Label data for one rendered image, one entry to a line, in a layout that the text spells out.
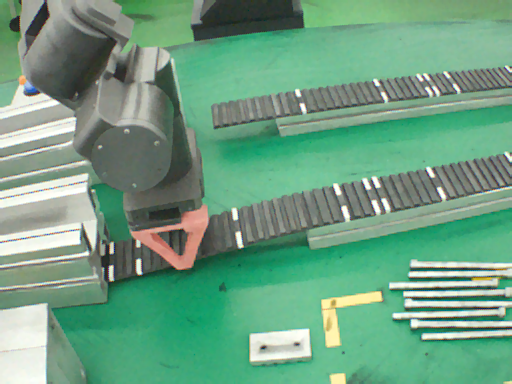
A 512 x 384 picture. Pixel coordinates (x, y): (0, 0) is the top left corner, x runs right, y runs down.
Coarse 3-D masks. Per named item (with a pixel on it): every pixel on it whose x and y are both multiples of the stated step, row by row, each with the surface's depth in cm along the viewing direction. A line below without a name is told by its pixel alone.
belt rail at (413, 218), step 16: (496, 192) 59; (416, 208) 59; (432, 208) 59; (448, 208) 59; (464, 208) 60; (480, 208) 60; (496, 208) 60; (336, 224) 59; (352, 224) 59; (368, 224) 59; (384, 224) 60; (400, 224) 60; (416, 224) 60; (432, 224) 60; (320, 240) 60; (336, 240) 60; (352, 240) 60
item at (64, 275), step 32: (0, 192) 60; (32, 192) 59; (64, 192) 58; (0, 224) 59; (32, 224) 60; (64, 224) 60; (96, 224) 60; (0, 256) 52; (32, 256) 53; (64, 256) 54; (96, 256) 57; (0, 288) 56; (32, 288) 56; (64, 288) 56; (96, 288) 56
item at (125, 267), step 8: (120, 240) 63; (128, 240) 62; (120, 248) 62; (128, 248) 61; (120, 256) 61; (128, 256) 61; (120, 264) 60; (128, 264) 60; (120, 272) 59; (128, 272) 59
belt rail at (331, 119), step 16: (448, 96) 74; (464, 96) 74; (480, 96) 74; (496, 96) 75; (320, 112) 73; (336, 112) 74; (352, 112) 74; (368, 112) 75; (384, 112) 75; (400, 112) 75; (416, 112) 75; (432, 112) 75; (288, 128) 74; (304, 128) 75; (320, 128) 75
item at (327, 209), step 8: (312, 192) 62; (320, 192) 61; (328, 192) 61; (320, 200) 60; (328, 200) 60; (320, 208) 59; (328, 208) 60; (336, 208) 59; (320, 216) 59; (328, 216) 59; (336, 216) 58; (328, 224) 58
